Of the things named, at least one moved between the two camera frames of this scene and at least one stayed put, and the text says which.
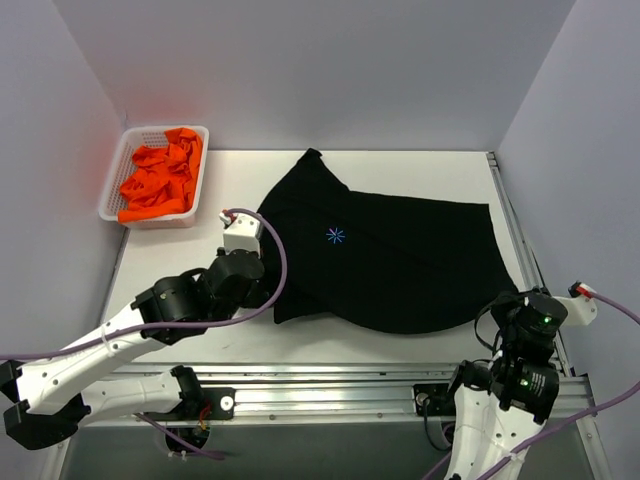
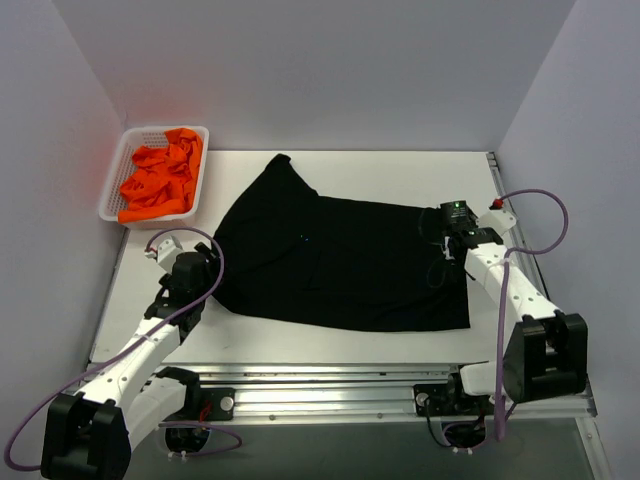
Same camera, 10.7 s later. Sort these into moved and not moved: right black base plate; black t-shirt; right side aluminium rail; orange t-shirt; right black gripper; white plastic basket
Moved: right black gripper; black t-shirt
Not moved: right black base plate; orange t-shirt; white plastic basket; right side aluminium rail
